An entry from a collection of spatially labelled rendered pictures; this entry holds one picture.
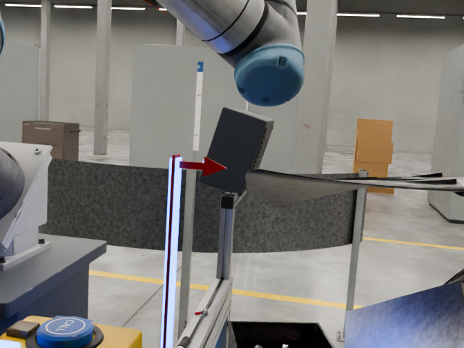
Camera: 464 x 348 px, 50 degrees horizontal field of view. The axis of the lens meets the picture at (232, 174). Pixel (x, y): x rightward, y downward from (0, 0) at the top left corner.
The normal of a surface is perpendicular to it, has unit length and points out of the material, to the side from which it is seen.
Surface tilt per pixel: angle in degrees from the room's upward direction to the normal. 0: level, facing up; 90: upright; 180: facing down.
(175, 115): 90
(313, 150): 90
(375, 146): 90
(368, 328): 55
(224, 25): 130
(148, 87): 90
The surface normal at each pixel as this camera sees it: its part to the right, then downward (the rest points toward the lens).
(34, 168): -0.07, -0.62
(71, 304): 0.99, 0.08
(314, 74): -0.19, 0.11
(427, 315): -0.70, -0.56
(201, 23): -0.16, 0.86
